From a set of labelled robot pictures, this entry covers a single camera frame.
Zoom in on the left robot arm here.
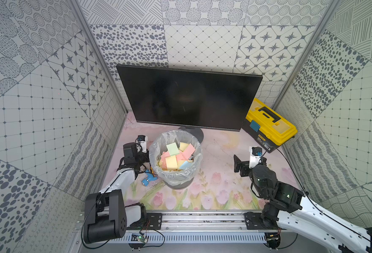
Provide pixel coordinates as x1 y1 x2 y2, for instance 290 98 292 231
80 141 149 248

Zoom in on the pink sticky note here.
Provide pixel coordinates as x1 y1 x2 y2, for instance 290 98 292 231
182 143 195 160

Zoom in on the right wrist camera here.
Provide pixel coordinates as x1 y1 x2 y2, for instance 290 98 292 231
249 147 263 169

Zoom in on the yellow black toolbox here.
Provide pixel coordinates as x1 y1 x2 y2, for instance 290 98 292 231
242 98 298 153

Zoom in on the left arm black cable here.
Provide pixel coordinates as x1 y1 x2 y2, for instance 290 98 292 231
80 164 166 250

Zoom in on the pile of discarded sticky notes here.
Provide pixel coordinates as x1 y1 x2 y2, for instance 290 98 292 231
158 142 194 171

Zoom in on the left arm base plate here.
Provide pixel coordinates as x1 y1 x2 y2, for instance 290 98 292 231
127 213 163 230

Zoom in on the aluminium mounting rail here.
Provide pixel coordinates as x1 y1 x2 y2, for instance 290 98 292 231
73 210 335 234

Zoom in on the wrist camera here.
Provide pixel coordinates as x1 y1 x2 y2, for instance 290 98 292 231
136 135 148 153
249 147 263 169

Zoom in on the green sticky note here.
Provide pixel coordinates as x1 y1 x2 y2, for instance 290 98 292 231
166 142 180 156

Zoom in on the round grey monitor stand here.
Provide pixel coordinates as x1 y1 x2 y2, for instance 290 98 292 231
179 126 204 143

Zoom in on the clear plastic bin liner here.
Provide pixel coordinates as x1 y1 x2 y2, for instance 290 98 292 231
148 129 203 187

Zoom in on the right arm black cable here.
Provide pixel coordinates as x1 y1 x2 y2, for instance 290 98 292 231
261 147 372 250

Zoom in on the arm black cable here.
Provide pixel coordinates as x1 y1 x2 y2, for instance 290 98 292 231
261 147 372 250
80 164 166 250

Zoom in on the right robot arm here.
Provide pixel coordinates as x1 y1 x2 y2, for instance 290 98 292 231
233 156 372 253

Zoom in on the blue tape dispenser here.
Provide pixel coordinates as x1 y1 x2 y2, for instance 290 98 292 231
142 170 158 187

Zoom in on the controller board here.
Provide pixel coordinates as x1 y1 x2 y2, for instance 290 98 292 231
129 234 149 250
264 233 281 249

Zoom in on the mesh waste bin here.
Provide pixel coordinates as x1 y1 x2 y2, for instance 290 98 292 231
154 132 202 190

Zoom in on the left controller board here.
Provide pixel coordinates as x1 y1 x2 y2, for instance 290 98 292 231
129 234 149 250

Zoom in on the right controller board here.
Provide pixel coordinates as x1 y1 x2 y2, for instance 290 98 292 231
264 233 281 249

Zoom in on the black computer monitor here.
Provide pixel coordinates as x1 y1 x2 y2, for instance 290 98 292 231
116 64 263 131

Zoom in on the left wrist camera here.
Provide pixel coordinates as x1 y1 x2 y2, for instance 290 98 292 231
136 135 148 153

